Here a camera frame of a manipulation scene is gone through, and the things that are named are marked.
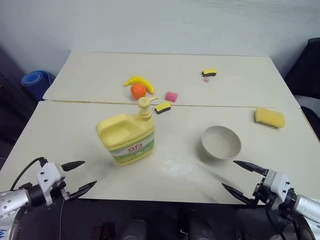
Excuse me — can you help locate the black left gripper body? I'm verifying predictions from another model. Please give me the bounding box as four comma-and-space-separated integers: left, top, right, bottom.
51, 175, 73, 201

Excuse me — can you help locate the large yellow sponge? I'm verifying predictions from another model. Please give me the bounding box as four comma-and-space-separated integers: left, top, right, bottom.
254, 107, 286, 130

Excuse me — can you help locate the orange fruit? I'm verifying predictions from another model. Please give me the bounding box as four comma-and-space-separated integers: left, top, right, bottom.
130, 83, 147, 99

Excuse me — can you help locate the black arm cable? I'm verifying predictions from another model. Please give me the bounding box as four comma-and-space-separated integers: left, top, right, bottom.
10, 156, 48, 192
265, 208, 302, 240

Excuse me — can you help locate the black chair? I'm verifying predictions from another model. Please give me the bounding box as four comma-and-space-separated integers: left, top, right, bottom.
284, 37, 320, 149

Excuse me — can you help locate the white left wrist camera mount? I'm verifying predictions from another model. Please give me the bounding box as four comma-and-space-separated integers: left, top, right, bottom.
36, 162, 67, 205

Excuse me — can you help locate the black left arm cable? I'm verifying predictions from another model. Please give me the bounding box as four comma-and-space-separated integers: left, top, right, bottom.
10, 156, 48, 192

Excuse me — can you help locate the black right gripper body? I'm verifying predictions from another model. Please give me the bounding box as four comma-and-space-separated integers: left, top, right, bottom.
251, 172, 273, 204

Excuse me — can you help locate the small yellow black sponge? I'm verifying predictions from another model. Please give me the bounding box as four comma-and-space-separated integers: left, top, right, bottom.
201, 67, 218, 78
154, 101, 172, 115

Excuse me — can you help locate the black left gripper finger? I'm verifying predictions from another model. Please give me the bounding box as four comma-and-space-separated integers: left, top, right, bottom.
69, 180, 98, 200
60, 160, 86, 173

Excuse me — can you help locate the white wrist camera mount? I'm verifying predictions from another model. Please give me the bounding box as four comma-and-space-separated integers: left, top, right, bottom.
36, 162, 67, 205
262, 169, 295, 211

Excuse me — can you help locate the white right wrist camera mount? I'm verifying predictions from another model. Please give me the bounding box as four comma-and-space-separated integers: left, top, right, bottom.
262, 169, 295, 211

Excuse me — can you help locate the pink sponge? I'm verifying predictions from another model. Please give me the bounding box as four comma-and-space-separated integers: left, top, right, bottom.
164, 91, 179, 103

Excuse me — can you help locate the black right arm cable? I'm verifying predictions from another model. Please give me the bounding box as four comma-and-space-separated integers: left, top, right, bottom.
265, 208, 302, 240

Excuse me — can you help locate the grey bowl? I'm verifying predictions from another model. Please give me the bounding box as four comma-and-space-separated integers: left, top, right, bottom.
201, 125, 242, 161

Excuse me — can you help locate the dark furniture piece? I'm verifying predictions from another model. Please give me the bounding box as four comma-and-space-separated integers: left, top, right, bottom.
0, 44, 39, 161

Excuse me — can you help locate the yellow banana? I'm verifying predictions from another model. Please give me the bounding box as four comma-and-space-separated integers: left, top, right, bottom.
123, 75, 156, 95

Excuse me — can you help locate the yellow detergent bottle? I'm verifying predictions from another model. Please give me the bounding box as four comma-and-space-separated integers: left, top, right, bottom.
95, 96, 160, 166

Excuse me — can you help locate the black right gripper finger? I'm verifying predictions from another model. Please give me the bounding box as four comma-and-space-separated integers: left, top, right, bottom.
221, 182, 258, 207
232, 160, 270, 179

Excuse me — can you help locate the blue rolled foam mat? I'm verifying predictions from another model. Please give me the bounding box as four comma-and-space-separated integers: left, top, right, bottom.
20, 71, 56, 95

